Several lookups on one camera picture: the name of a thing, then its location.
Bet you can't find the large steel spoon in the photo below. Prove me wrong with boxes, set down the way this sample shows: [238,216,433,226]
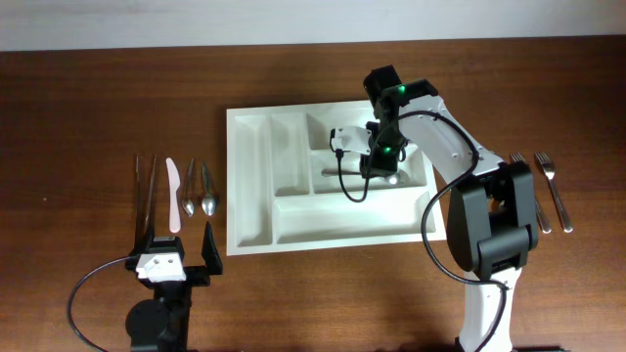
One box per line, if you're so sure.
[321,169,409,185]

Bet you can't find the left metal chopstick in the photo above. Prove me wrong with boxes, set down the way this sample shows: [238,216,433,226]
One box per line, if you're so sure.
[134,155,141,245]

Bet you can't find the black cable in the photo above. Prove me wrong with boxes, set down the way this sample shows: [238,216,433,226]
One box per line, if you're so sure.
[334,110,510,352]
[66,255,132,352]

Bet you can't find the left black cable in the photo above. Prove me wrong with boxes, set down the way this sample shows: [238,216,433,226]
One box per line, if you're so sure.
[66,255,132,352]

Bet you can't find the small teaspoon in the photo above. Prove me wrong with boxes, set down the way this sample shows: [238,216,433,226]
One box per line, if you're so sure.
[181,157,195,217]
[201,161,218,216]

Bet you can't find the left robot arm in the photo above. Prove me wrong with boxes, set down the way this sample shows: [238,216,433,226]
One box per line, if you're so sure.
[125,223,223,352]

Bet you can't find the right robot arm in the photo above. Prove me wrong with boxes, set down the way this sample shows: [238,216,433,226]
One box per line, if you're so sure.
[360,66,539,351]

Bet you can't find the right black cable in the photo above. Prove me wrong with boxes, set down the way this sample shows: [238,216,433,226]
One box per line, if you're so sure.
[334,110,510,352]

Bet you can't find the steel fork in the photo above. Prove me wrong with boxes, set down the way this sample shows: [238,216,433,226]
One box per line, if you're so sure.
[510,153,552,234]
[534,152,573,233]

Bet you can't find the pink plastic knife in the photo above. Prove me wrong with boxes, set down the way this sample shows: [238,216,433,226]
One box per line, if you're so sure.
[165,157,181,234]

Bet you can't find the white plastic cutlery tray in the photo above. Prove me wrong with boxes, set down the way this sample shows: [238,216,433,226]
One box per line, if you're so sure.
[226,101,436,255]

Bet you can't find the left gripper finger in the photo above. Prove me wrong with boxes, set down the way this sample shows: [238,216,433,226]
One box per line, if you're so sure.
[133,225,155,254]
[201,222,223,275]

